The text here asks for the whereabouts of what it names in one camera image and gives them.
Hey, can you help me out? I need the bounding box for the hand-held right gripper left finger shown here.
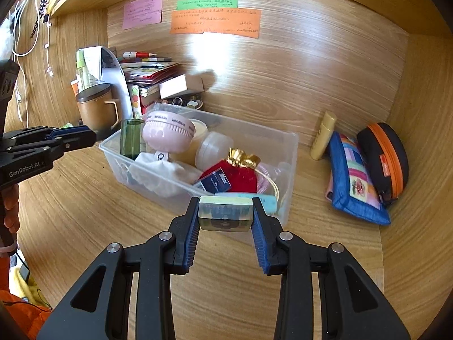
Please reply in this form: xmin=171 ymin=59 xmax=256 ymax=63
xmin=35 ymin=196 xmax=200 ymax=340

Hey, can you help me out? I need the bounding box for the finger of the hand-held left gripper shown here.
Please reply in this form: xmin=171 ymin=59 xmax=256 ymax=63
xmin=5 ymin=126 xmax=89 ymax=141
xmin=21 ymin=131 xmax=97 ymax=160

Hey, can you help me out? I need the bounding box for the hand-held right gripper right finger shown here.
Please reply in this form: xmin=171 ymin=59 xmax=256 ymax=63
xmin=251 ymin=196 xmax=411 ymax=340

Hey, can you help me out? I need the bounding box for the light teal case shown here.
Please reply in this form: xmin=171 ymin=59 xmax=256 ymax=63
xmin=214 ymin=192 xmax=277 ymax=216

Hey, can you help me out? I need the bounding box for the clear soap box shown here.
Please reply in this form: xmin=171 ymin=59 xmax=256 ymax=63
xmin=197 ymin=195 xmax=255 ymax=233

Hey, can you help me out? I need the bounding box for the dark green glass bottle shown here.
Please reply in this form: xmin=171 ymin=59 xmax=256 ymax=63
xmin=120 ymin=118 xmax=146 ymax=160

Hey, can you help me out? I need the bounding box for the pink rope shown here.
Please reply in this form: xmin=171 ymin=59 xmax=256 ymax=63
xmin=255 ymin=163 xmax=284 ymax=199

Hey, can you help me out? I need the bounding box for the small blue box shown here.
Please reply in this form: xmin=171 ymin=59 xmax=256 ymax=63
xmin=193 ymin=170 xmax=232 ymax=195

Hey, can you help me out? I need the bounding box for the red velvet pouch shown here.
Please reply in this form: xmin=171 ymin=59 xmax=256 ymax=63
xmin=198 ymin=148 xmax=280 ymax=199

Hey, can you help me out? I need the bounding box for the white cloth pouch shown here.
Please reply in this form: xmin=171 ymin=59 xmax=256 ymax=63
xmin=127 ymin=150 xmax=204 ymax=199

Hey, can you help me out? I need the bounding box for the pink portable fan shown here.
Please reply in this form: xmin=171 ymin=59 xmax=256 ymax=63
xmin=142 ymin=110 xmax=196 ymax=154

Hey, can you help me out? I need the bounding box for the clear plastic storage bin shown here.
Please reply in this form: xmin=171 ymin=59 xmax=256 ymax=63
xmin=98 ymin=103 xmax=300 ymax=245

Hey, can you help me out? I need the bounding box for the round clear cotton pad container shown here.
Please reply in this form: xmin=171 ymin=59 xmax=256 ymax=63
xmin=195 ymin=131 xmax=235 ymax=171

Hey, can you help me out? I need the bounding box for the round cream jar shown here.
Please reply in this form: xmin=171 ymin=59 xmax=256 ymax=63
xmin=177 ymin=118 xmax=209 ymax=167

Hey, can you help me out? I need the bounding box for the person's left hand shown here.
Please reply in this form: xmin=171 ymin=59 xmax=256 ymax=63
xmin=2 ymin=185 xmax=20 ymax=233

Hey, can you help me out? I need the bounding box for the brown mug with lid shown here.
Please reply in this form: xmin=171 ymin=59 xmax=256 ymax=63
xmin=76 ymin=83 xmax=121 ymax=140

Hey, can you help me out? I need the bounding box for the green white bottle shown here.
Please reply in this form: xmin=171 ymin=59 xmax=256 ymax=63
xmin=76 ymin=50 xmax=93 ymax=91

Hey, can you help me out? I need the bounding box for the dotted colourful box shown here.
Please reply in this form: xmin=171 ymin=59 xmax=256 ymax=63
xmin=127 ymin=84 xmax=143 ymax=118

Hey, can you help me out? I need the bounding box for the white file holder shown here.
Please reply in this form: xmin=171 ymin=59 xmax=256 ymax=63
xmin=99 ymin=46 xmax=133 ymax=121

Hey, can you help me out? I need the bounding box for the white paper card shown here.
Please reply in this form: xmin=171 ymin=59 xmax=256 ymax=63
xmin=85 ymin=47 xmax=104 ymax=82

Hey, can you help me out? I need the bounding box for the stack of books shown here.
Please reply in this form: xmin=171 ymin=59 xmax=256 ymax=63
xmin=118 ymin=57 xmax=183 ymax=107

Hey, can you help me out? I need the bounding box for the blue patchwork pencil case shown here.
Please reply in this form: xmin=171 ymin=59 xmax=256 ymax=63
xmin=326 ymin=131 xmax=392 ymax=225

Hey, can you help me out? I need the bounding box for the small white cardboard box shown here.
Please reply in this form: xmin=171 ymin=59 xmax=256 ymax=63
xmin=159 ymin=74 xmax=205 ymax=100

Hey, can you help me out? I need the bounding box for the yellow cloth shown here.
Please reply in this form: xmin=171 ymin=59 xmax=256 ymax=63
xmin=19 ymin=265 xmax=45 ymax=307

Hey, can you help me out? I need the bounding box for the clear bowl of trinkets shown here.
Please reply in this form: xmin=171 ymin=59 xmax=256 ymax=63
xmin=161 ymin=94 xmax=204 ymax=112

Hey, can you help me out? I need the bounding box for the yellow lotion tube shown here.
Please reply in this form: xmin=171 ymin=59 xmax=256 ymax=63
xmin=311 ymin=111 xmax=338 ymax=161

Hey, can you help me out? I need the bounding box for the pink sticky note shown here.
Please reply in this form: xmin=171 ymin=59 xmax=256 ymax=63
xmin=122 ymin=0 xmax=163 ymax=31

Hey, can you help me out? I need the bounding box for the orange jacket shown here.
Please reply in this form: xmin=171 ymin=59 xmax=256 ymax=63
xmin=0 ymin=257 xmax=54 ymax=340

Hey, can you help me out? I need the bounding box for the black orange zip case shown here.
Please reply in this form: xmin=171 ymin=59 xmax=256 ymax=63
xmin=356 ymin=122 xmax=410 ymax=206

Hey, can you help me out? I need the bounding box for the orange sticky note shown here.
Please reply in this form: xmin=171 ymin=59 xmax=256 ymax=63
xmin=170 ymin=8 xmax=262 ymax=39

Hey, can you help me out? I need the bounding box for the green sticky note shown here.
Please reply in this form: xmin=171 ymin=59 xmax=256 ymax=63
xmin=176 ymin=0 xmax=239 ymax=10

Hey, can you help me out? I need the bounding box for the white charging cable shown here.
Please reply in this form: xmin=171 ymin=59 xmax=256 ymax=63
xmin=10 ymin=0 xmax=39 ymax=121

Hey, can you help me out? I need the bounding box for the thin pink cable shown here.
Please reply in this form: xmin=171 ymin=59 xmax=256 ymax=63
xmin=44 ymin=21 xmax=54 ymax=77

